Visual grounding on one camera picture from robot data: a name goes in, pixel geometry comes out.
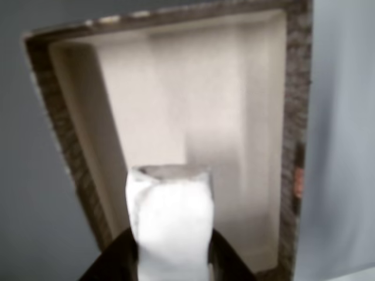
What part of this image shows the dark grey table mat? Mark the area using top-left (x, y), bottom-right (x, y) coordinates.
top-left (0, 0), bottom-right (313, 281)

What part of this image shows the white block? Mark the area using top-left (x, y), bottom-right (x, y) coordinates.
top-left (125, 164), bottom-right (215, 281)

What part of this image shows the patterned cardboard box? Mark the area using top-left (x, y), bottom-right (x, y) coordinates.
top-left (22, 0), bottom-right (313, 281)

